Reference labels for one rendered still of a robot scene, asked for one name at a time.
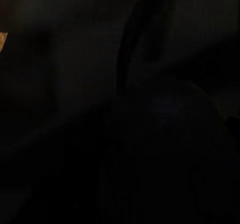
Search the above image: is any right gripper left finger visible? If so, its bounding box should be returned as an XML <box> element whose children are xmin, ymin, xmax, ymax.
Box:
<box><xmin>8</xmin><ymin>117</ymin><xmax>105</xmax><ymax>224</ymax></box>

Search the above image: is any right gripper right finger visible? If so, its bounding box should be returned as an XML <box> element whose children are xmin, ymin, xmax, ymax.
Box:
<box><xmin>227</xmin><ymin>116</ymin><xmax>240</xmax><ymax>154</ymax></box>

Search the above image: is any mouse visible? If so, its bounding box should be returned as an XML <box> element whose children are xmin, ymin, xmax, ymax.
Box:
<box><xmin>103</xmin><ymin>75</ymin><xmax>240</xmax><ymax>224</ymax></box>

